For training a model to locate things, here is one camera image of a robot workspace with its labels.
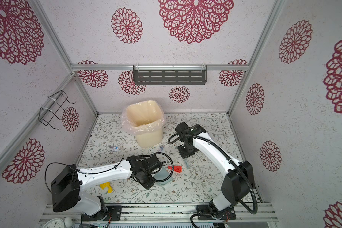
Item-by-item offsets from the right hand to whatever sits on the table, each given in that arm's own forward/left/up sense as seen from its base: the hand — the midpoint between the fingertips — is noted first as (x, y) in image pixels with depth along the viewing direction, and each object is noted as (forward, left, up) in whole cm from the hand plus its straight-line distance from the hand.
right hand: (186, 152), depth 80 cm
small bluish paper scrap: (+12, +16, -15) cm, 25 cm away
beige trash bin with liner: (+28, +28, -4) cm, 40 cm away
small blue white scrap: (+10, +47, -12) cm, 50 cm away
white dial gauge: (-35, +62, -9) cm, 72 cm away
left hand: (-17, +20, -10) cm, 28 cm away
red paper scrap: (-3, +4, -16) cm, 17 cm away
